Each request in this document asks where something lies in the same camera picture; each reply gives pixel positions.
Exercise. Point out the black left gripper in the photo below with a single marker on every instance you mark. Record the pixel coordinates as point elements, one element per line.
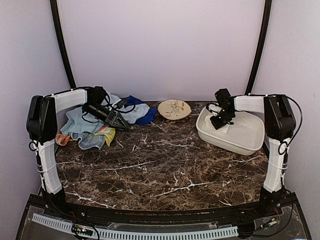
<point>113,117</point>

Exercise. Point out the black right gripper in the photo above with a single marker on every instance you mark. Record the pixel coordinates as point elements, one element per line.
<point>217,124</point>

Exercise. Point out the cream white towel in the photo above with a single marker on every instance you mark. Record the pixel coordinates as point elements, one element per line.
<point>213,123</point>

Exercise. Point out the white plastic basin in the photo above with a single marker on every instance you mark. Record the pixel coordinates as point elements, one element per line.
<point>245,136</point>

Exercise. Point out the light blue towel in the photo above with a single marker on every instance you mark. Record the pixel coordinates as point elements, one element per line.
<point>133,110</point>

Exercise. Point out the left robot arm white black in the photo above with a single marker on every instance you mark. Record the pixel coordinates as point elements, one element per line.
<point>42,126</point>

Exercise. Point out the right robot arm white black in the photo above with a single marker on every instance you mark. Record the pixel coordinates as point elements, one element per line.
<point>283,119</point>

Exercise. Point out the yellow patterned towel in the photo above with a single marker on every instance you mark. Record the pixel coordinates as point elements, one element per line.
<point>108,133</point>

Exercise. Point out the royal blue towel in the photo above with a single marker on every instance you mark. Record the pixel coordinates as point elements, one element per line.
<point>149,117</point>

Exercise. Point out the blue grey towel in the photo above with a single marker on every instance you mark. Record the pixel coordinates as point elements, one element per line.
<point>81,127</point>

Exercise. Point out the beige floral plate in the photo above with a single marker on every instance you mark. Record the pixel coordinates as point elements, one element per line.
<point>174,109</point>

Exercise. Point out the orange patterned cloth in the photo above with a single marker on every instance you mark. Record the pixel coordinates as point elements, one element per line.
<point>63,139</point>

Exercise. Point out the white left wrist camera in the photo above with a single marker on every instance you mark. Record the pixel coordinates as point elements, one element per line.
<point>120,103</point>

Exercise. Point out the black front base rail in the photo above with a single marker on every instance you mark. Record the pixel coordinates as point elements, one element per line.
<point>101,216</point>

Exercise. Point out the white slotted cable duct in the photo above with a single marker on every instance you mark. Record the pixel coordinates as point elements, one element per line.
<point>122,231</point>

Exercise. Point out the right black frame post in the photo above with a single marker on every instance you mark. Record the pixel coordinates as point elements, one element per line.
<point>260,46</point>

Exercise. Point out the black frame post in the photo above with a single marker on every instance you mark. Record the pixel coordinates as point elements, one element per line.
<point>260,46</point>
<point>60,37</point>

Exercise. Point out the left black frame post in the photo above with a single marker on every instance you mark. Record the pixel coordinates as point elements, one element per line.
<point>60,37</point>

